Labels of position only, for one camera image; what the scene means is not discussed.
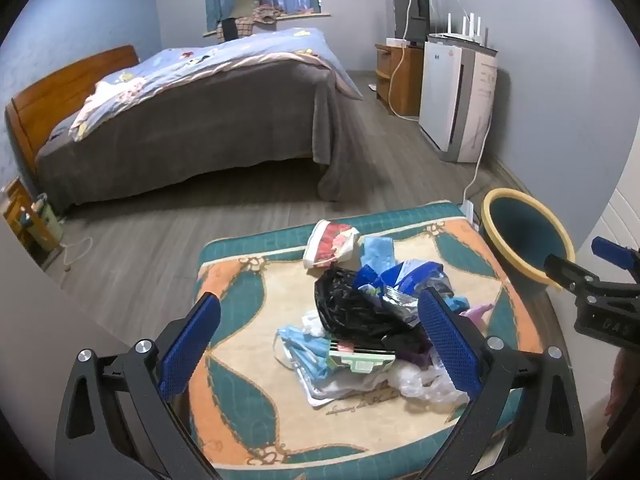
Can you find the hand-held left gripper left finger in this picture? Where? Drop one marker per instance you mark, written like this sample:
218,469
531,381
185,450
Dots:
190,345

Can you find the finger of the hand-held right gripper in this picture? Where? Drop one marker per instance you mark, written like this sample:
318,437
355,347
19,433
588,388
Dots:
610,252
565,270

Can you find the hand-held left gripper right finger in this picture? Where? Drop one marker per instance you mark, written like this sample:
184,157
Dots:
450,345

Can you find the pink wrapper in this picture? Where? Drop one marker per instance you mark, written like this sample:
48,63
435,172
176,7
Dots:
477,315

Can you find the blue face mask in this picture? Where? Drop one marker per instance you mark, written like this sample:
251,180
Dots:
457,304
377,255
300,350

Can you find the clear plastic bag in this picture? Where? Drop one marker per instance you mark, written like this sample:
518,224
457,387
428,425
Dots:
420,385

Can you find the teal bin with yellow rim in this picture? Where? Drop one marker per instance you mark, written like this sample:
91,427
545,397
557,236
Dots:
520,230

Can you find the blue and white plastic wrapper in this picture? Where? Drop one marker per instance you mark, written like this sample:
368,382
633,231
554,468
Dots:
400,280

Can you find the green and white packet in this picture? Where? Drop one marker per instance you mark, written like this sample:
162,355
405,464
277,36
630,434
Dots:
360,360

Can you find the black plastic bag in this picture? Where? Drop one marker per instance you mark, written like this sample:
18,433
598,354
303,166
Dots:
345,300

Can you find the white plastic sheet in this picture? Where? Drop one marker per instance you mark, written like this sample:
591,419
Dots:
340,390

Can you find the red and white snack packet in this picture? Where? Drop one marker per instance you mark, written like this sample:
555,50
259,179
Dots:
327,242

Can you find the person's right hand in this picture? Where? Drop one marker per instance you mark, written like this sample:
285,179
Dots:
625,380

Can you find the patterned quilted mat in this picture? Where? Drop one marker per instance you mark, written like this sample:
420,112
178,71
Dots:
250,355

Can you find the white power strip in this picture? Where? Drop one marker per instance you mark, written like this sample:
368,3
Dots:
468,210

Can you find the green and white container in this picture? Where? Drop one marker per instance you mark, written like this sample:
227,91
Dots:
45,225

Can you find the white air purifier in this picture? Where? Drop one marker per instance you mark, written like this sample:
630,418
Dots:
445,100

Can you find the wooden nightstand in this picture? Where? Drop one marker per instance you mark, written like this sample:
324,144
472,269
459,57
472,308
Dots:
15,215

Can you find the bed with blue quilt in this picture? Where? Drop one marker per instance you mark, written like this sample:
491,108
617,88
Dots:
200,125

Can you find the wooden cabinet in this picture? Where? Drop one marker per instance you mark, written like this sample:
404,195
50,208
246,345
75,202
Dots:
402,75

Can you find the white router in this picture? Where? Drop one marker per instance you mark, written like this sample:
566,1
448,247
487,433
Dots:
460,37

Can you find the white box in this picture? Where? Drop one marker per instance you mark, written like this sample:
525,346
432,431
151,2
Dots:
395,42

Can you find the blue printed duvet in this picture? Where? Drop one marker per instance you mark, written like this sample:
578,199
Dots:
225,55

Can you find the black flat screen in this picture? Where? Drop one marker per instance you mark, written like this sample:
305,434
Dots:
410,10

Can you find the pile of clothes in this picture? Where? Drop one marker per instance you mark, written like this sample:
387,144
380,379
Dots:
245,25

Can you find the window sill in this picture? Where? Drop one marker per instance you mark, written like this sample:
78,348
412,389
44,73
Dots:
300,16

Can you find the olive cushion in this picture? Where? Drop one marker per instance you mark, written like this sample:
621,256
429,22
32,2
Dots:
247,2

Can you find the wooden bed frame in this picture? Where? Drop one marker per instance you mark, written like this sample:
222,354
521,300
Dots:
55,90

